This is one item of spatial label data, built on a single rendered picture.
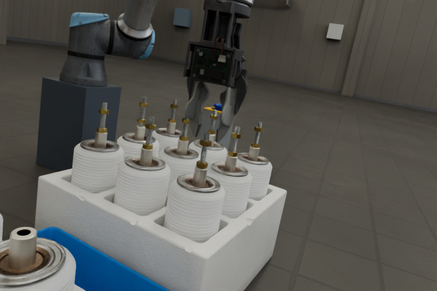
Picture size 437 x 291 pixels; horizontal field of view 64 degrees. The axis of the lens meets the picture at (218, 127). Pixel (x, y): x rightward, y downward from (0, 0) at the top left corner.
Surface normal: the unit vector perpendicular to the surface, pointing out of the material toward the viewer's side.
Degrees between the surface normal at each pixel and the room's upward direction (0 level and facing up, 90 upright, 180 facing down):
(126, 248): 90
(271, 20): 90
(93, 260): 88
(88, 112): 90
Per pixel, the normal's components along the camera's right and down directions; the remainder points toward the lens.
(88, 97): 0.92, 0.23
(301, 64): -0.36, 0.13
